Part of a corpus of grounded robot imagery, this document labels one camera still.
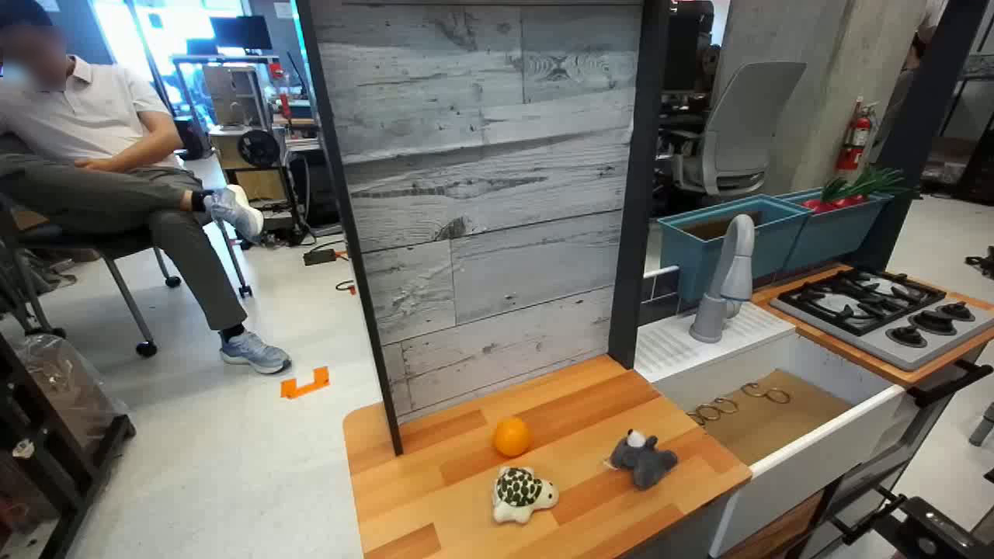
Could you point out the grey plush toy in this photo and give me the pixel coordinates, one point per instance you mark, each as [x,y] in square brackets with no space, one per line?
[642,460]

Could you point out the white green turtle plush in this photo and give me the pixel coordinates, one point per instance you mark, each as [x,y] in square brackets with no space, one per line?
[519,492]

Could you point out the grey toy faucet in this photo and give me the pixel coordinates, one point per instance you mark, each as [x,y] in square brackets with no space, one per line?
[731,268]

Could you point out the white toy sink unit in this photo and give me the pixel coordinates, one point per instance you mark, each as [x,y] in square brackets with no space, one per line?
[724,359]

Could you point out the grey toy stove top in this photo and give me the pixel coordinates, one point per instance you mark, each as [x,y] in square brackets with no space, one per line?
[879,311]

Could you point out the grey stone pattern panel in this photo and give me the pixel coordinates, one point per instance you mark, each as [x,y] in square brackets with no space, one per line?
[486,187]

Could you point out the orange fruit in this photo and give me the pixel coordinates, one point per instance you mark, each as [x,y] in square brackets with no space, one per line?
[510,437]

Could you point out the teal plastic bin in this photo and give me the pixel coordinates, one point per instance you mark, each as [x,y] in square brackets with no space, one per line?
[685,251]
[834,235]

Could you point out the orange floor marker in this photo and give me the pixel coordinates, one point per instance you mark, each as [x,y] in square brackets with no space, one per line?
[301,387]

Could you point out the metal equipment cart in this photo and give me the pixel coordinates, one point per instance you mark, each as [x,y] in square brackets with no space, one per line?
[235,104]

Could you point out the black metal chair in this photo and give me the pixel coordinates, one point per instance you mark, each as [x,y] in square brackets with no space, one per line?
[124,252]

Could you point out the green artificial plant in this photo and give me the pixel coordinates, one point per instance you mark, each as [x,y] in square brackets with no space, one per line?
[866,185]

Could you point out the red fire extinguisher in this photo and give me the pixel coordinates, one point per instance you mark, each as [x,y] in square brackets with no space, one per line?
[854,141]

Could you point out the seated person white shirt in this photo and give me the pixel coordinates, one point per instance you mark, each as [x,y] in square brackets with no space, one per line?
[93,134]

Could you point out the black storage rack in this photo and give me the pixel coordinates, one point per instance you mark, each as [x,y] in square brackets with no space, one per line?
[48,437]

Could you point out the black tripod stand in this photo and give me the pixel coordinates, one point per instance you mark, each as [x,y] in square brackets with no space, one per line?
[922,528]

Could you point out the thin black frame post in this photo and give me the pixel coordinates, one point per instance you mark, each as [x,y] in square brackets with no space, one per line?
[353,260]

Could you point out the thick black frame post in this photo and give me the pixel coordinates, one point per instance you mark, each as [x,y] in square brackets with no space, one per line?
[637,187]

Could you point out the slanted black frame post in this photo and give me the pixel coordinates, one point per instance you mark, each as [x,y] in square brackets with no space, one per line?
[922,113]

